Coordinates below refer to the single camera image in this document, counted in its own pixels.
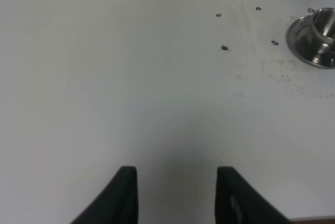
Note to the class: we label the near stainless steel teacup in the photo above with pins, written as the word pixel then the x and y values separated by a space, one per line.
pixel 322 35

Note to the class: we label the near stainless steel saucer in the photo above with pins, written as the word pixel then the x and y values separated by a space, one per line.
pixel 297 42

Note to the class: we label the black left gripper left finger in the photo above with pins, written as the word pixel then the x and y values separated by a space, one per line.
pixel 117 203

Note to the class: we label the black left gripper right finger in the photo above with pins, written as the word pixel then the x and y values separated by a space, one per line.
pixel 236 201

